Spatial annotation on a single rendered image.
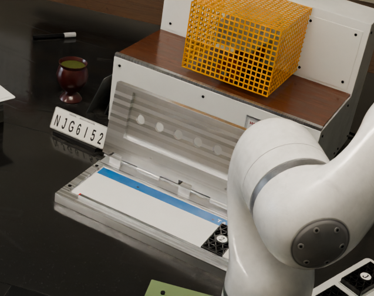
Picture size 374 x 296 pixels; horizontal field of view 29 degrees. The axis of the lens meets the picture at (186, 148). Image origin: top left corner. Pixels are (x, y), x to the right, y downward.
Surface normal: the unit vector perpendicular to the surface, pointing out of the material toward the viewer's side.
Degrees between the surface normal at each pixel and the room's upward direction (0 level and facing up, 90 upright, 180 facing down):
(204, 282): 0
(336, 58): 90
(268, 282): 37
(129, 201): 0
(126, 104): 79
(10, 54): 0
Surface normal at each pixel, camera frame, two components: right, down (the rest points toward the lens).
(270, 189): -0.73, -0.48
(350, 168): 0.18, -0.25
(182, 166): -0.43, 0.22
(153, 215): 0.14, -0.85
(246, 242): -0.12, -0.37
